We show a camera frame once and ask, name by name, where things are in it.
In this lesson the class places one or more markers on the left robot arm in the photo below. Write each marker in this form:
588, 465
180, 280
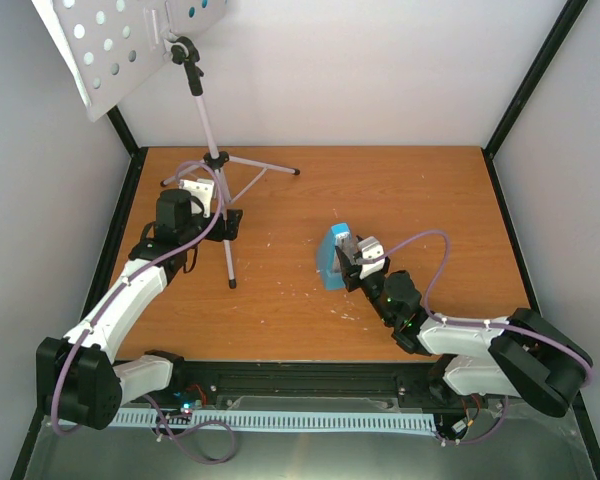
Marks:
168, 246

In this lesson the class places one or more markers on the left black corner post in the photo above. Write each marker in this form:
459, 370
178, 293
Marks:
136, 153

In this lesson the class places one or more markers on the right black corner post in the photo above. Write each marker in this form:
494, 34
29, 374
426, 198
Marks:
551, 45

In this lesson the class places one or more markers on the metal base plate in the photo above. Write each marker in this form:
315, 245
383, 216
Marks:
522, 445

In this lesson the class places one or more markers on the black aluminium frame rail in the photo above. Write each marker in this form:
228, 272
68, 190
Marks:
300, 382

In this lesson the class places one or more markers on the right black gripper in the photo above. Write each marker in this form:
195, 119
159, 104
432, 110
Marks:
348, 274

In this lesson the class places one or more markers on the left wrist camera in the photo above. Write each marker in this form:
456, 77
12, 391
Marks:
202, 192

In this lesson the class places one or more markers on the black corner post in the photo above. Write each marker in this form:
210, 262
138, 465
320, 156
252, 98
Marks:
136, 153
551, 45

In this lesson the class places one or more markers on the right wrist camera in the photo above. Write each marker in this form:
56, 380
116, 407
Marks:
372, 256

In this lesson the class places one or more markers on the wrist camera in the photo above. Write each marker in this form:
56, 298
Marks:
202, 192
372, 256

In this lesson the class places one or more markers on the blue metronome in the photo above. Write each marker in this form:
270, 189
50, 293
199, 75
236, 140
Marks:
324, 257

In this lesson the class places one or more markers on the clear plastic metronome cover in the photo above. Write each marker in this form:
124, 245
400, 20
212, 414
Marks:
344, 252

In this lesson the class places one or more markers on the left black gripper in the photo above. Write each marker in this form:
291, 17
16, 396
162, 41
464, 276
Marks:
232, 225

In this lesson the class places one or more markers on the light blue cable duct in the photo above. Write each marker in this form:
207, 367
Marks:
309, 422

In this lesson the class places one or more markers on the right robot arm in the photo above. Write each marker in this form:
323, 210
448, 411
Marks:
521, 355

